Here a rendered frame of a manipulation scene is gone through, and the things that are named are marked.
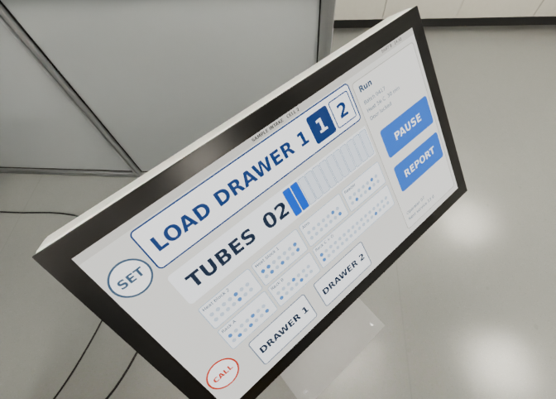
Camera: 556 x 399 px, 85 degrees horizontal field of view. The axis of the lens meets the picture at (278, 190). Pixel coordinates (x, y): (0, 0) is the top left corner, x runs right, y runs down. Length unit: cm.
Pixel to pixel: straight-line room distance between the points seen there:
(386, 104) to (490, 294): 134
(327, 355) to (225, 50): 121
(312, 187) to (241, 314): 18
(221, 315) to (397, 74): 38
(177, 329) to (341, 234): 23
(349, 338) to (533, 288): 85
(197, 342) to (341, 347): 107
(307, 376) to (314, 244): 104
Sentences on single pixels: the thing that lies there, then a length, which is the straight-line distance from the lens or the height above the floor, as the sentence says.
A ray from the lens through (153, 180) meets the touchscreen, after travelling 32.
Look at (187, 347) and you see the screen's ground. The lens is 40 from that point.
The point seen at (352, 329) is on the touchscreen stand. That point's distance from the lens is 143.
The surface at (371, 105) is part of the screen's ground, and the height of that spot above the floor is 114.
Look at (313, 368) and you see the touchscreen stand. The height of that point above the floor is 3.
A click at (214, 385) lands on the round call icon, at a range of 44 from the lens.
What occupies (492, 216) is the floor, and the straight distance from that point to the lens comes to 185.
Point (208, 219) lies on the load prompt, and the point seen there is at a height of 115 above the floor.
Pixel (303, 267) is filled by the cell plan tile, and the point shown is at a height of 105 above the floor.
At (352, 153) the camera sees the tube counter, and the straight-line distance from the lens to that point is 41.
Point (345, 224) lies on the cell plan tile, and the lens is 43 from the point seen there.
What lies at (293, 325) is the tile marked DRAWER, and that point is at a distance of 44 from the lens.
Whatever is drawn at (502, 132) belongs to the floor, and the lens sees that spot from 220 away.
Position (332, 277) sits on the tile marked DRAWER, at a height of 101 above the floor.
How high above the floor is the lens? 144
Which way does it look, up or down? 60 degrees down
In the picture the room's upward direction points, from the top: 8 degrees counter-clockwise
